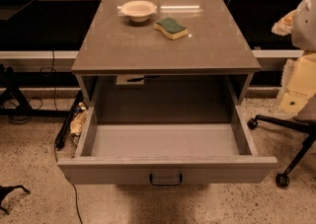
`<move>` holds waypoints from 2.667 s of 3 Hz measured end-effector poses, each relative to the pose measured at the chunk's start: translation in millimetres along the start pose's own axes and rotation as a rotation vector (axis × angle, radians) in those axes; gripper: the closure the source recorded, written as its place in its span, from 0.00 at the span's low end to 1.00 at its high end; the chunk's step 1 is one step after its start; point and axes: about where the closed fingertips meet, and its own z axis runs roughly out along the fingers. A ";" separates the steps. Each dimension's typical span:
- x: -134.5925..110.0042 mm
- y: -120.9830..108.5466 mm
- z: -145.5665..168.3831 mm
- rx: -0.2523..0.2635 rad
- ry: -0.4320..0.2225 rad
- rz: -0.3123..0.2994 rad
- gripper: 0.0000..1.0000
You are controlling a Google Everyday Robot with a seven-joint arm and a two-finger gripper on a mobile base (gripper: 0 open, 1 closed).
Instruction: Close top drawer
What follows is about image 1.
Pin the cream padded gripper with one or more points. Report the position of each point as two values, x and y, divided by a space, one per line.
304 30

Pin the grey top drawer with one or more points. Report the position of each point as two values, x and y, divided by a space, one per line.
166 128

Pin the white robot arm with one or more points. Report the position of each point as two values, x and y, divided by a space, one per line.
298 83

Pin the grey drawer cabinet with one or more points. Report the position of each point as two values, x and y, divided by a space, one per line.
129 55

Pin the green yellow sponge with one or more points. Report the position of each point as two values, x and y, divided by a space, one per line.
171 29

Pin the white paper bowl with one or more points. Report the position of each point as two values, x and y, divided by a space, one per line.
138 11

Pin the crumpled yellow packet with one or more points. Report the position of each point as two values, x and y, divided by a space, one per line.
78 119

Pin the black power strip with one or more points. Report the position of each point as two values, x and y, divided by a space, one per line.
59 140

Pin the black stand foot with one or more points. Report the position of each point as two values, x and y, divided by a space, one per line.
4 191

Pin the black top drawer handle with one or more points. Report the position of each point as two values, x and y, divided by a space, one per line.
166 181

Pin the black desk leg frame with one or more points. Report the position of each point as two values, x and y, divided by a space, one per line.
24 108

